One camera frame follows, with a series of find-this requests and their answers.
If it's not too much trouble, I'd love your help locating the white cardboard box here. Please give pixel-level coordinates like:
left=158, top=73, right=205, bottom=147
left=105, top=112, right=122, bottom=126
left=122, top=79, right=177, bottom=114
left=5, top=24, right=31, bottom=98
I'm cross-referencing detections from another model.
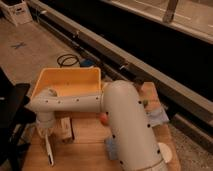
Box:
left=0, top=0, right=32, bottom=26

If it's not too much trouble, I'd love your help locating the white dish brush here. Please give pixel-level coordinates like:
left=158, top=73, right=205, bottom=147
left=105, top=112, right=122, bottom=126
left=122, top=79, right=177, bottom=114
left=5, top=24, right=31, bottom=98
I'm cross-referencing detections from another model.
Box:
left=45, top=134, right=54, bottom=166

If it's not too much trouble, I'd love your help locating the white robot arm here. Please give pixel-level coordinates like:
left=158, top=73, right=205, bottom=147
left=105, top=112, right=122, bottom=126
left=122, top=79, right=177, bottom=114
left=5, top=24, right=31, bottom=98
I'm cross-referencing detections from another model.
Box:
left=30, top=80, right=168, bottom=171

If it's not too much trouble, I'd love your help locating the green cucumber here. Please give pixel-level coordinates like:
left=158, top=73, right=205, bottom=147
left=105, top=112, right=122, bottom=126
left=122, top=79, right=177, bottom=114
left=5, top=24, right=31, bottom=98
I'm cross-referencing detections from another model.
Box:
left=143, top=100, right=148, bottom=107

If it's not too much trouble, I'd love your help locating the black chair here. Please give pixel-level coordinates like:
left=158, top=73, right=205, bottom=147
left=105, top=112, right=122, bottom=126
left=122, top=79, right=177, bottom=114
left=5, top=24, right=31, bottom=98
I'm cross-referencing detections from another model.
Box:
left=0, top=67, right=36, bottom=171

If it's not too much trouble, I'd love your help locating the blue object on floor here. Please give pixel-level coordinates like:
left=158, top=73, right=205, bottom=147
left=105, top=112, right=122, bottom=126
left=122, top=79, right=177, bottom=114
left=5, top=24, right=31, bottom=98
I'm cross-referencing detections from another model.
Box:
left=80, top=59, right=94, bottom=67

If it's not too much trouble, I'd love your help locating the white bowl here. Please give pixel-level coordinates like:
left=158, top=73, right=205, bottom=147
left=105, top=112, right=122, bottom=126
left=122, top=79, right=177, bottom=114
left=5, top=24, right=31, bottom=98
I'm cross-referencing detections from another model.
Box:
left=158, top=142, right=172, bottom=163

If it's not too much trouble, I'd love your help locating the black coiled cable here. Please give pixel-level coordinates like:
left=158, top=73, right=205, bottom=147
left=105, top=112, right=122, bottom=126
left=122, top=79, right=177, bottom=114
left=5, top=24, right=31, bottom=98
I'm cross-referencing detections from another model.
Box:
left=56, top=53, right=81, bottom=68

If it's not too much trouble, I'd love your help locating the blue sponge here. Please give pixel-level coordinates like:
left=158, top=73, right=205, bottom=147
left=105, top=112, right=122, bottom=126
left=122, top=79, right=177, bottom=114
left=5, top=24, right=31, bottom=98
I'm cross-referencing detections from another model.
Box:
left=104, top=138, right=118, bottom=160

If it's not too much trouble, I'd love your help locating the yellow plastic bin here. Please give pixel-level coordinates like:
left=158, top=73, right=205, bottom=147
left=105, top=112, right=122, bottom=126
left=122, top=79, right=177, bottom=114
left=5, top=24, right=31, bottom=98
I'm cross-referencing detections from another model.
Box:
left=31, top=67, right=101, bottom=98

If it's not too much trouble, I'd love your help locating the light blue cloth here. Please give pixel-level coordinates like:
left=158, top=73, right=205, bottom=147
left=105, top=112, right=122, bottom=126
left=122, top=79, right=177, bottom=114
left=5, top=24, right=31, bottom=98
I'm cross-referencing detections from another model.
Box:
left=147, top=107, right=169, bottom=127

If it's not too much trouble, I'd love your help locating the small cardboard box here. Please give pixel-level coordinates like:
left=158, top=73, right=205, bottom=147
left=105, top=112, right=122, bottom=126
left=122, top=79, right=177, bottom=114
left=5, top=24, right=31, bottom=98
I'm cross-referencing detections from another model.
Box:
left=60, top=117, right=74, bottom=143

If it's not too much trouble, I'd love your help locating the orange fruit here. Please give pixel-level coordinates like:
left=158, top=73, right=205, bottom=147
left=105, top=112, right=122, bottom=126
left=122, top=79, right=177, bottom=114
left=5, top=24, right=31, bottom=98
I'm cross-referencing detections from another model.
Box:
left=100, top=113, right=108, bottom=126

